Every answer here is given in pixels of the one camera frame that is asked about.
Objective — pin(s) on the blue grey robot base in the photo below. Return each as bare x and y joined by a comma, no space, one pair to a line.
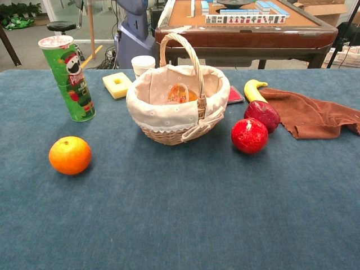
135,33

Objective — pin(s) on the wicker basket with cloth liner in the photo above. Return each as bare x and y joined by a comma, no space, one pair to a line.
174,109

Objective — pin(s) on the orange snack packet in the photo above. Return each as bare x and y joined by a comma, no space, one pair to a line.
180,94

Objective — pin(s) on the blue tablecloth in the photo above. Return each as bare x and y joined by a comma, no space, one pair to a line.
180,197

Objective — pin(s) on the bright red round fruit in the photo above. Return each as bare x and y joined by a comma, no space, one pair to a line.
249,136

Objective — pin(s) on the yellow square sponge block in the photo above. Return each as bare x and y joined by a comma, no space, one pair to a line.
116,85

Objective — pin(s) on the yellow banana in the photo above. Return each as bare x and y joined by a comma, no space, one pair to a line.
253,91

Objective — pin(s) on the dark red apple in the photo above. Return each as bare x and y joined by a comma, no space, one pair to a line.
263,115

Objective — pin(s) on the orange fruit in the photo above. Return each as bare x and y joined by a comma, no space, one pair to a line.
70,155

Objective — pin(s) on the brown mahjong table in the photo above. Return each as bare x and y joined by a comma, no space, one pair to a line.
247,36

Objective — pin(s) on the green Pringles can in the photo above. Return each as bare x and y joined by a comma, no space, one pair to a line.
71,84

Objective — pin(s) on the row of mahjong tiles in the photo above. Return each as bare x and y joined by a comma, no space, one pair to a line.
246,19

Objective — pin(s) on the brown towel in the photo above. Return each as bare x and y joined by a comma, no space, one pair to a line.
312,115

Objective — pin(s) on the wooden pole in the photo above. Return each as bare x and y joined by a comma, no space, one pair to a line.
91,28

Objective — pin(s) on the black round stool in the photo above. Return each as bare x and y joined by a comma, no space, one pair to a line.
61,26

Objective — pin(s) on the white plastic crate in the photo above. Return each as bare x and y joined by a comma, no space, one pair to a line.
344,57

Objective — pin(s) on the cardboard box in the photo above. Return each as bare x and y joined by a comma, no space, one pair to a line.
323,9

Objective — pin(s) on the black tripod leg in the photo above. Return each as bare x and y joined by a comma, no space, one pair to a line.
341,33

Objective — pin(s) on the green potted plants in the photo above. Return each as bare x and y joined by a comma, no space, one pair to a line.
19,14

